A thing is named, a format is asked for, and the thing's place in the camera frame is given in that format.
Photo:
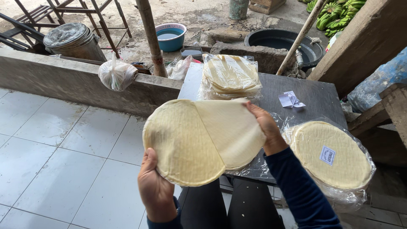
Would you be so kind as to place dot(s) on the small black tray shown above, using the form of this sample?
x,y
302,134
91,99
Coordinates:
x,y
191,52

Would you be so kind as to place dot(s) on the rough wooden bench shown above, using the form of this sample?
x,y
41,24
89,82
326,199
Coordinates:
x,y
384,111

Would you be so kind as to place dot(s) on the wooden crate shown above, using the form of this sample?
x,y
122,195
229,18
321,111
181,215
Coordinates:
x,y
266,5

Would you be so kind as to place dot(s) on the blue plastic sack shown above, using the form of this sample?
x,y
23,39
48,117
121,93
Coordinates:
x,y
381,79

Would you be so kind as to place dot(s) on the unlabelled bagged round wrappers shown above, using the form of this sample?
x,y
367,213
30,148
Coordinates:
x,y
230,74

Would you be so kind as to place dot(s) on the white plastic container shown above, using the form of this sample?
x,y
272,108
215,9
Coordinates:
x,y
333,39

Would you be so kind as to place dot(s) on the metal drum with lid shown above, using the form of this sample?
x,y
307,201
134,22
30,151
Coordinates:
x,y
74,43

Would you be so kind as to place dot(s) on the single thin round wrapper sheet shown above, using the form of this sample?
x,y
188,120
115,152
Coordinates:
x,y
232,133

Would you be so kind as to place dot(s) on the slanted wooden pole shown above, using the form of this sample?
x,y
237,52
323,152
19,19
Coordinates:
x,y
302,35

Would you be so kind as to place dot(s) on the crumpled clear plastic bag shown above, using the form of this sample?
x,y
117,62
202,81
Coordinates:
x,y
179,68

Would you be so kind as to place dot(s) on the person's right hand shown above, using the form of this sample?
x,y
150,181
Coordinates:
x,y
272,133

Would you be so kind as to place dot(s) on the tied white plastic bag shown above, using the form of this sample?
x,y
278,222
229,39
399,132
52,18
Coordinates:
x,y
116,74

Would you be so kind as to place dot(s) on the labelled bagged round wrappers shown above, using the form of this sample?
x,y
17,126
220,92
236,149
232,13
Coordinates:
x,y
330,155

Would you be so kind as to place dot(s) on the person's black trousers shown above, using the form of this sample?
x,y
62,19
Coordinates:
x,y
229,206

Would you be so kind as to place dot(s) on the bunches of green bananas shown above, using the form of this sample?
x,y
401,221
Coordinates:
x,y
337,14

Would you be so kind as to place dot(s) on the large black basin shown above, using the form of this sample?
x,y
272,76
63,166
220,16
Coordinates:
x,y
276,39

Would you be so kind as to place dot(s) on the grey stone block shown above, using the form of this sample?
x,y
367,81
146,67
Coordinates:
x,y
254,55

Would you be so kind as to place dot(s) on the empty clear plastic bag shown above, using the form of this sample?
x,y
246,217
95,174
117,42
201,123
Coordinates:
x,y
254,167

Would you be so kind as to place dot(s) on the thick bamboo post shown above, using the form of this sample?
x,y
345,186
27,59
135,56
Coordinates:
x,y
152,35

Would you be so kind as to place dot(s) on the green cylindrical post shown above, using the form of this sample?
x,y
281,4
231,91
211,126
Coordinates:
x,y
238,9

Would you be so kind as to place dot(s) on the white paper labels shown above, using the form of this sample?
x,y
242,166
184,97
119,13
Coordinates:
x,y
290,100

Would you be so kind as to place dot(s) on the person's left hand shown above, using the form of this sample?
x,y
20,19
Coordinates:
x,y
155,190

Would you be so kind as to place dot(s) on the stack of bare round wrappers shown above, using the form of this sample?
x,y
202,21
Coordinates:
x,y
178,143

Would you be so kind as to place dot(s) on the dark grey table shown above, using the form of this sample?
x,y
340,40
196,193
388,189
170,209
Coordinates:
x,y
311,92

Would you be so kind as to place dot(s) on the blue plastic basin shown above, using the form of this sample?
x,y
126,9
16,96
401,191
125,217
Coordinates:
x,y
171,39

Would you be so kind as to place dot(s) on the large wooden beam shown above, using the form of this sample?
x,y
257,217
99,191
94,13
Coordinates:
x,y
362,44

